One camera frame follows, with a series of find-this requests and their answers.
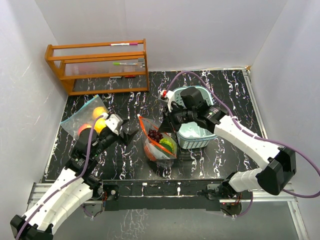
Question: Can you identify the green white marker pen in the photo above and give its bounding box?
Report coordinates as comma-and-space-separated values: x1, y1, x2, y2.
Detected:
112, 62, 138, 66

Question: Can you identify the yellow apple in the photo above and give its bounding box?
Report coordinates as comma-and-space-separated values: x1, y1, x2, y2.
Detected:
92, 106, 108, 120

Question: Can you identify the yellow lemon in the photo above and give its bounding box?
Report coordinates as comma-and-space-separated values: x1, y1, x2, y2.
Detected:
94, 118, 107, 135

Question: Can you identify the pink white marker pen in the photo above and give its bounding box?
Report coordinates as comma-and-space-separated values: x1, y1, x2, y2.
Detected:
110, 42, 138, 47

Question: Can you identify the orange pumpkin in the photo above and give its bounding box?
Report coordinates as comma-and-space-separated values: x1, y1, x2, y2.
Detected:
144, 147, 157, 162

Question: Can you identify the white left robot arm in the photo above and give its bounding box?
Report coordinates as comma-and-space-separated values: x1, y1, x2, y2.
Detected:
10, 112, 137, 240

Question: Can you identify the purple grapes bunch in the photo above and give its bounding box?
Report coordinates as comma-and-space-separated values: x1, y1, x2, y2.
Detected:
147, 129, 164, 142

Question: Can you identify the orange zip plastic bag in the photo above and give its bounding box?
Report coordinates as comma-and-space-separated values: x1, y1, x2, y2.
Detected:
137, 114, 178, 168

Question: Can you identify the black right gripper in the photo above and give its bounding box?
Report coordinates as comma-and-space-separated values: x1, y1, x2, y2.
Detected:
157, 103, 197, 134

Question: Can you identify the blue zip top bag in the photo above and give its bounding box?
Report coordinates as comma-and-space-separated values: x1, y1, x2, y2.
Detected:
60, 95, 107, 140

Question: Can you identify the aluminium frame rail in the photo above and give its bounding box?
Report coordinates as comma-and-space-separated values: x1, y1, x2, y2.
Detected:
243, 66, 309, 240

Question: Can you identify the wooden shelf rack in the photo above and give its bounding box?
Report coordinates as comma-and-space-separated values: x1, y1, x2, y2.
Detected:
44, 39, 150, 96

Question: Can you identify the red orange peach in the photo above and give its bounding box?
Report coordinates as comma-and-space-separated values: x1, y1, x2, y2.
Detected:
77, 123, 92, 136

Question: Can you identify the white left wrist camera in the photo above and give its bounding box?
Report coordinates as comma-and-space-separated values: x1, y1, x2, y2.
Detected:
102, 112, 124, 136

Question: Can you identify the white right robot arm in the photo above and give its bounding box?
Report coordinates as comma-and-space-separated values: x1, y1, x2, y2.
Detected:
158, 86, 296, 199

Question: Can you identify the white plastic basket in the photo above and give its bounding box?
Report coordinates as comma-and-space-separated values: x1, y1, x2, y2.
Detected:
173, 85, 218, 150

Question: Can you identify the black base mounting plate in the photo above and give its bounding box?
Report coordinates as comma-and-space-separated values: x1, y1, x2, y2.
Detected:
99, 178, 253, 212

